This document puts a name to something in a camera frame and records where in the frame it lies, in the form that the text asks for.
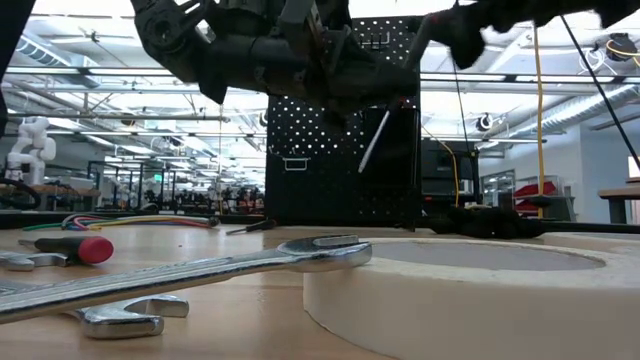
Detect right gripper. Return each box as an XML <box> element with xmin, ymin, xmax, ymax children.
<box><xmin>403</xmin><ymin>0</ymin><xmax>531</xmax><ymax>71</ymax></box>

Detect black equipment cabinet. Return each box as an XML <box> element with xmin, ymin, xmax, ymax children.
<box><xmin>419</xmin><ymin>137</ymin><xmax>482</xmax><ymax>207</ymax></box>

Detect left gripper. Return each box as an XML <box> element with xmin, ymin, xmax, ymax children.
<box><xmin>199</xmin><ymin>0</ymin><xmax>419</xmax><ymax>126</ymax></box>

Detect black aluminium table frame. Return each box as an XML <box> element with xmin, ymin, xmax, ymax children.
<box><xmin>0</xmin><ymin>209</ymin><xmax>640</xmax><ymax>236</ymax></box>

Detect black perforated peg board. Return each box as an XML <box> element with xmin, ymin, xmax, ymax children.
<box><xmin>263</xmin><ymin>15</ymin><xmax>422</xmax><ymax>229</ymax></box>

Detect long yellow cable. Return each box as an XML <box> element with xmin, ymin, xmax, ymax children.
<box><xmin>530</xmin><ymin>24</ymin><xmax>546</xmax><ymax>220</ymax></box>

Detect black lumpy bundle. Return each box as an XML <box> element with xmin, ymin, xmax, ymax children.
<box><xmin>424</xmin><ymin>205</ymin><xmax>549</xmax><ymax>240</ymax></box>

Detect chrome wire hook rack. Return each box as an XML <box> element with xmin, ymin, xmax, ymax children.
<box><xmin>359</xmin><ymin>30</ymin><xmax>392</xmax><ymax>51</ymax></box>

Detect chrome wire loop hook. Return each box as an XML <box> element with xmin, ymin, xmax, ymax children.
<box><xmin>282</xmin><ymin>157</ymin><xmax>311</xmax><ymax>173</ymax></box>

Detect ceiling mounted cable reel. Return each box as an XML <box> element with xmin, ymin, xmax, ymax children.
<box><xmin>474</xmin><ymin>113</ymin><xmax>496</xmax><ymax>134</ymax></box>
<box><xmin>594</xmin><ymin>32</ymin><xmax>640</xmax><ymax>64</ymax></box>

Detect wooden workbench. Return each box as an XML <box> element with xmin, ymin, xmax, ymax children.
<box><xmin>0</xmin><ymin>183</ymin><xmax>101</xmax><ymax>211</ymax></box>

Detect silver combination wrench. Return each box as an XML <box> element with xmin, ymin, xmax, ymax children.
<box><xmin>0</xmin><ymin>234</ymin><xmax>374</xmax><ymax>326</ymax></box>
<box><xmin>0</xmin><ymin>251</ymin><xmax>69</xmax><ymax>273</ymax></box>
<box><xmin>69</xmin><ymin>294</ymin><xmax>191</xmax><ymax>341</ymax></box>

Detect bundle of coloured cables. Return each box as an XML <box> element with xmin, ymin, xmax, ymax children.
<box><xmin>22</xmin><ymin>213</ymin><xmax>221</xmax><ymax>233</ymax></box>

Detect black red handled screwdriver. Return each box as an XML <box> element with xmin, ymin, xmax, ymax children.
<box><xmin>357</xmin><ymin>97</ymin><xmax>407</xmax><ymax>175</ymax></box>

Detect thin curved yellow cable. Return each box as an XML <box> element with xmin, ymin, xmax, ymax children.
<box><xmin>422</xmin><ymin>124</ymin><xmax>461</xmax><ymax>209</ymax></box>

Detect red storage bins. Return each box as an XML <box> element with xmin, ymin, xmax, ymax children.
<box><xmin>512</xmin><ymin>180</ymin><xmax>559</xmax><ymax>214</ymax></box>

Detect thin black cable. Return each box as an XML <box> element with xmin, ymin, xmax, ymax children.
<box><xmin>559</xmin><ymin>14</ymin><xmax>640</xmax><ymax>171</ymax></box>

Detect wooden side table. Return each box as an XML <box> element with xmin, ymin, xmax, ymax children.
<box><xmin>597</xmin><ymin>177</ymin><xmax>640</xmax><ymax>225</ymax></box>

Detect black screwdriver with red cap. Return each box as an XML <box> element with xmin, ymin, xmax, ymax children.
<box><xmin>18</xmin><ymin>235</ymin><xmax>115</xmax><ymax>266</ymax></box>

